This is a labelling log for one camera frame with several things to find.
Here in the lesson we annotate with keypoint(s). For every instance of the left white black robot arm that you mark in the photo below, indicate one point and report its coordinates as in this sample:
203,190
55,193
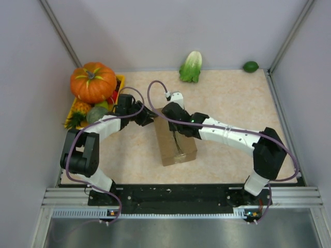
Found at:
80,156

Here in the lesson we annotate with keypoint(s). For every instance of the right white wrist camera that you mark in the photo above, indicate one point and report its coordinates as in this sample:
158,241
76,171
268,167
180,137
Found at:
175,97

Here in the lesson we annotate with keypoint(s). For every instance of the yellow plastic tray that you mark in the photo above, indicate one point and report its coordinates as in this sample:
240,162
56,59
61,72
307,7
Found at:
120,84

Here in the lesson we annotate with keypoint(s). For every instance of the white cable duct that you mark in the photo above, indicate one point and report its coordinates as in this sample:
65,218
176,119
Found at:
94,213

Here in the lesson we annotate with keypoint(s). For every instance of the orange pineapple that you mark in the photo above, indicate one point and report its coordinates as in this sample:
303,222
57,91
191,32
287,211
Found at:
79,112

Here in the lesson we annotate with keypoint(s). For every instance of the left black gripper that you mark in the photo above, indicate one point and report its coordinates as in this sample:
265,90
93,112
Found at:
146,117

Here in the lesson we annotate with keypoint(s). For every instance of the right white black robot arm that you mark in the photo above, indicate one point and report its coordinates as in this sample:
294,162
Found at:
265,147

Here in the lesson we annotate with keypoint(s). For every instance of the orange pumpkin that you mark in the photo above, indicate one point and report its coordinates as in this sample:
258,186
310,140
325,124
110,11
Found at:
93,83

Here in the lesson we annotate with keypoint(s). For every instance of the grey green melon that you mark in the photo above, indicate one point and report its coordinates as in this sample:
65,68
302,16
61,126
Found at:
96,113

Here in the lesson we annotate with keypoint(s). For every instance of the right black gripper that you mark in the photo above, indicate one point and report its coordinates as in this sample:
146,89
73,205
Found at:
171,127

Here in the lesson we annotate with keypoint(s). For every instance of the red pepper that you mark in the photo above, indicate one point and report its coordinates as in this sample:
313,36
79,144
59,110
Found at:
112,100

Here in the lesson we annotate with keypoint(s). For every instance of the green lime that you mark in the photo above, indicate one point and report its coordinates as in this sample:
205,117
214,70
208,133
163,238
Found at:
250,66

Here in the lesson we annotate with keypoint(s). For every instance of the green pear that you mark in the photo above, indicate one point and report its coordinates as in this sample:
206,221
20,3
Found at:
102,104

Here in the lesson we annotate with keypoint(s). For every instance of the green white cabbage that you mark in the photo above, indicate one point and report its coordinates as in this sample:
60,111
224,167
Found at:
190,70

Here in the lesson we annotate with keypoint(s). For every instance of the brown cardboard express box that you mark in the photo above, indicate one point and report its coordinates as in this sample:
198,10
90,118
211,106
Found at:
174,147

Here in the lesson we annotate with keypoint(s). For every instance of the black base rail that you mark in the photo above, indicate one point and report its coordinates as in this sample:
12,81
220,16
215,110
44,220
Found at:
178,198

